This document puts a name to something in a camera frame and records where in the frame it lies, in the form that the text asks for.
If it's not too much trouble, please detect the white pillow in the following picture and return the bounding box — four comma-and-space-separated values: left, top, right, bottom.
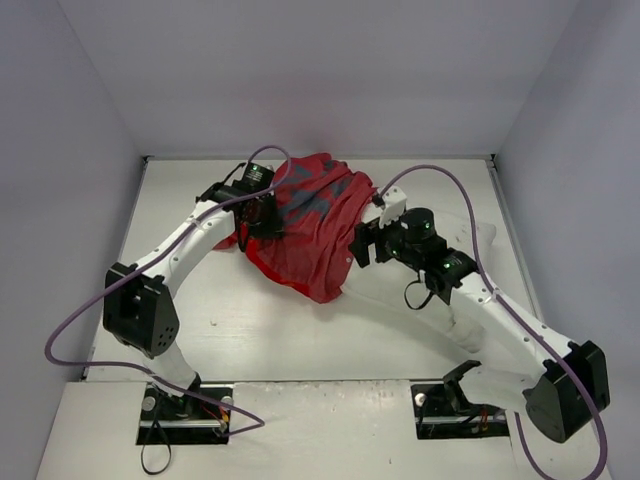
339, 199, 499, 371

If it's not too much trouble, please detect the red printed pillowcase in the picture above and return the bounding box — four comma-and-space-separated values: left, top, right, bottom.
245, 153, 376, 304

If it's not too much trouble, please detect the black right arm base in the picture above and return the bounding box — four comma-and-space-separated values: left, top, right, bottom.
410, 360, 510, 440

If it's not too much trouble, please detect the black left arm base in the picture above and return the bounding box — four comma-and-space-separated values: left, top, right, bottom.
136, 383, 231, 446

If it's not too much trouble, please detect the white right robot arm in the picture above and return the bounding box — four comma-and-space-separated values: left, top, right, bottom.
349, 208, 610, 443

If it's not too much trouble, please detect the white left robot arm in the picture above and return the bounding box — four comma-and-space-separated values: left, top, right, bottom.
102, 162, 282, 396

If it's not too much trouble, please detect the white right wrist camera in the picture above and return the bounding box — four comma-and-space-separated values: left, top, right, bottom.
372, 186, 407, 229

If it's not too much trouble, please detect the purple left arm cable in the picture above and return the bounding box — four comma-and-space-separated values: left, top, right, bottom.
44, 144, 294, 439

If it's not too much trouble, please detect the black cable loop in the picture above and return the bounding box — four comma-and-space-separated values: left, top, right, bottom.
137, 419, 172, 478

